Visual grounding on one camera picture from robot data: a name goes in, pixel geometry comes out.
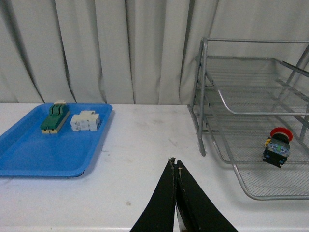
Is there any white circuit breaker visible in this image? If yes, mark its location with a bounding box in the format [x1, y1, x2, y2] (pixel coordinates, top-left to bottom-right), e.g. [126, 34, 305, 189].
[70, 110, 100, 131]

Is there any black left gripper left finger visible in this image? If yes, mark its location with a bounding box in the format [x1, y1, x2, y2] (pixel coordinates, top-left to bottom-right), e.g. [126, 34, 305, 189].
[131, 158, 175, 232]

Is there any silver mesh tray rack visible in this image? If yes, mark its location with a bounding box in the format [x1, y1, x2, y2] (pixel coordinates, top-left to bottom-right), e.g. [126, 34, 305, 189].
[188, 38, 309, 200]

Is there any red emergency push button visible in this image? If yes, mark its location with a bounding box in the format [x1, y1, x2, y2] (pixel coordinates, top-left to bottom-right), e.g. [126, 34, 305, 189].
[263, 127, 293, 168]

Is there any green knife switch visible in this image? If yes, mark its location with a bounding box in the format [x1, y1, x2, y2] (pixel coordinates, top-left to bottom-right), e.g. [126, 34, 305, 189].
[40, 100, 70, 134]

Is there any blue plastic tray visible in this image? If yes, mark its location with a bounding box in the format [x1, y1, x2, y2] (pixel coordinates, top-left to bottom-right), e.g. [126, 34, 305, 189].
[0, 103, 112, 177]

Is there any white curtain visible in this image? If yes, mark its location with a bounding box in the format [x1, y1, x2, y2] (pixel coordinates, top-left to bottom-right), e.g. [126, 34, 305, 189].
[0, 0, 309, 104]

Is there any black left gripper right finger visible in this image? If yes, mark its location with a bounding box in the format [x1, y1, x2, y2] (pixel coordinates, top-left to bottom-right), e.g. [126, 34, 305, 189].
[176, 160, 237, 232]

